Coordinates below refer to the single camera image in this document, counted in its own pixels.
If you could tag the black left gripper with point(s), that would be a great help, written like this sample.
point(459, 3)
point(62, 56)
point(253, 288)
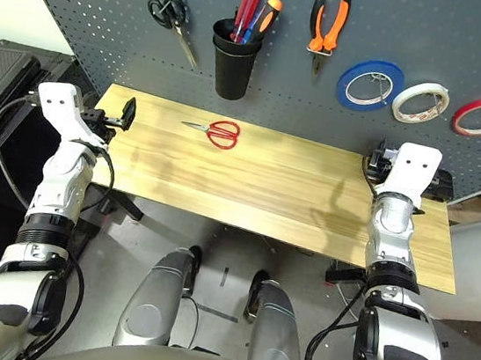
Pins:
point(95, 118)

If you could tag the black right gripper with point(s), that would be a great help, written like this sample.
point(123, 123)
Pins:
point(386, 164)

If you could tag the orange black pliers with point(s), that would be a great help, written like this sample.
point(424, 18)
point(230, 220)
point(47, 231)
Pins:
point(336, 28)

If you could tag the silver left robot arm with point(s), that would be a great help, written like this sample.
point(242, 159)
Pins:
point(63, 179)

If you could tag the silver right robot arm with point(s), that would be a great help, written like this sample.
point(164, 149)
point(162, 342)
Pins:
point(391, 226)

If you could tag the grey metal pegboard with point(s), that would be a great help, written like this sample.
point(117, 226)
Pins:
point(420, 26)

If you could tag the white tape roll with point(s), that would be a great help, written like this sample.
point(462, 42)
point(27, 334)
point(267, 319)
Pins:
point(398, 112)

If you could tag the blue tape roll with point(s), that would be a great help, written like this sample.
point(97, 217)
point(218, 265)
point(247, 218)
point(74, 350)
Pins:
point(341, 91)

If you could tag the black metal table foot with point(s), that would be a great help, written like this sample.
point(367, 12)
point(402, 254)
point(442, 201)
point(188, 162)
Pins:
point(126, 207)
point(345, 276)

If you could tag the black plastic cup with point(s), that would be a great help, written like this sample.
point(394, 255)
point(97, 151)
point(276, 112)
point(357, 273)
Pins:
point(234, 77)
point(221, 37)

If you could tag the orange black screwdriver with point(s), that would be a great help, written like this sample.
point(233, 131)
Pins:
point(268, 15)

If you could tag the silver left robot leg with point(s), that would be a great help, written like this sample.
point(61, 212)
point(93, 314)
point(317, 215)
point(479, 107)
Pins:
point(148, 305)

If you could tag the silver robot leg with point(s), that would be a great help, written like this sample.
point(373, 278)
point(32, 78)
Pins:
point(148, 305)
point(276, 331)

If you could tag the silver right robot leg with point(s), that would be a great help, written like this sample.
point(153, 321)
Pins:
point(276, 331)

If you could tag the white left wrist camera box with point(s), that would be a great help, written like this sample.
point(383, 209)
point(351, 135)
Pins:
point(62, 103)

